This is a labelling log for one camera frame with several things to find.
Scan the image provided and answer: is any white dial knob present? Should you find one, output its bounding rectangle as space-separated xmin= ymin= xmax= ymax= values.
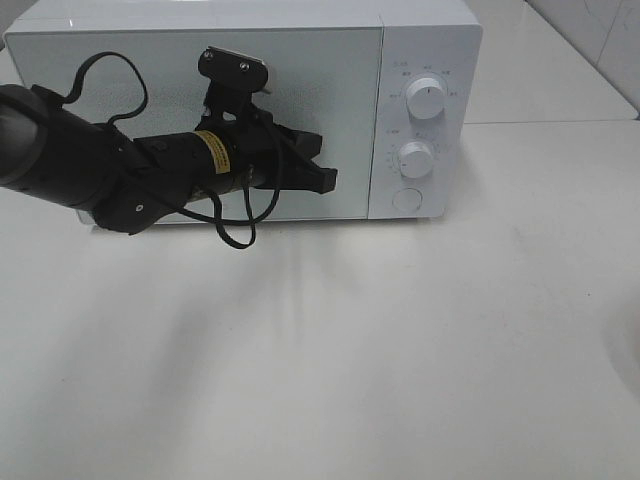
xmin=397 ymin=141 xmax=435 ymax=179
xmin=405 ymin=75 xmax=447 ymax=120

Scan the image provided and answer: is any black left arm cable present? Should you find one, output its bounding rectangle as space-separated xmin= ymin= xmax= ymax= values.
xmin=62 ymin=50 xmax=291 ymax=250

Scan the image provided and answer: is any round door release button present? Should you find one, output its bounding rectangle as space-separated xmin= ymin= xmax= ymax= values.
xmin=392 ymin=188 xmax=423 ymax=214

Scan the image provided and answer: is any white microwave door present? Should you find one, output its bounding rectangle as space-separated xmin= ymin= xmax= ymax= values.
xmin=1 ymin=29 xmax=381 ymax=220

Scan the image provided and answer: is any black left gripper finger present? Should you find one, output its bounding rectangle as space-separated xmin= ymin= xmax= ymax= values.
xmin=274 ymin=163 xmax=338 ymax=194
xmin=284 ymin=127 xmax=322 ymax=163

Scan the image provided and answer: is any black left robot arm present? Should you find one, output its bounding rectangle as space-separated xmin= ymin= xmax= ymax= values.
xmin=1 ymin=84 xmax=337 ymax=234

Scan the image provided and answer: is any white microwave oven body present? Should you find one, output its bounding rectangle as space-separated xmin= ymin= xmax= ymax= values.
xmin=4 ymin=1 xmax=483 ymax=220

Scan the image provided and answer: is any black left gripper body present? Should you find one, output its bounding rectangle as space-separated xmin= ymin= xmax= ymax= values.
xmin=193 ymin=112 xmax=300 ymax=193

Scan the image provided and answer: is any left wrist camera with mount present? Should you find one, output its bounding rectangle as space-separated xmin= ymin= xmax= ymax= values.
xmin=198 ymin=46 xmax=269 ymax=129

